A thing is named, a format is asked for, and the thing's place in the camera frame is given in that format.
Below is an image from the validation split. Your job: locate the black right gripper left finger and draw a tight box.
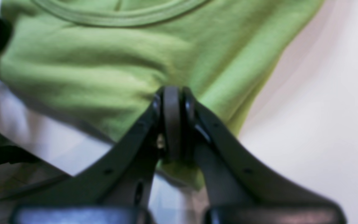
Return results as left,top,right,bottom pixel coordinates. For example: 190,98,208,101
10,86,181,224

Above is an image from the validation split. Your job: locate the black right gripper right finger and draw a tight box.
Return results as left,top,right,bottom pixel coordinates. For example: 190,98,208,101
179,87,347,224

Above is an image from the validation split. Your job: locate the green T-shirt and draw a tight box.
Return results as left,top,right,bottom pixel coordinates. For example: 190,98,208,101
0,0,325,191

